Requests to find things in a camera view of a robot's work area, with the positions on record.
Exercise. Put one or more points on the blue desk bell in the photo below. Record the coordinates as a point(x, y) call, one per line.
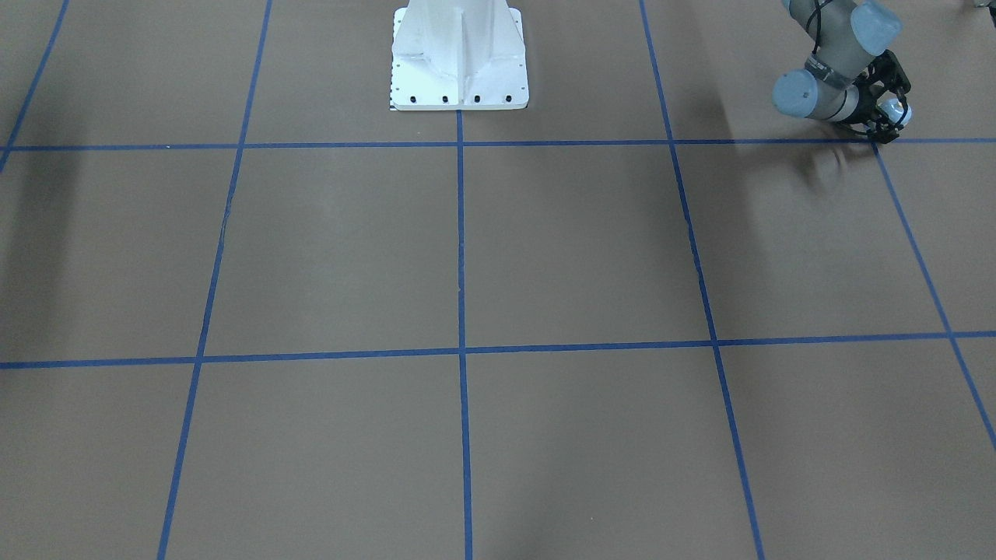
point(896, 113)

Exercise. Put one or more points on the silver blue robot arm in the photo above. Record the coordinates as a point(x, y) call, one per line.
point(850, 78)

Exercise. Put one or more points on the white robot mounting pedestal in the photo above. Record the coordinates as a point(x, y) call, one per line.
point(458, 55)

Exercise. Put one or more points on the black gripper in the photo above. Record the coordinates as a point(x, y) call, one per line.
point(869, 114)

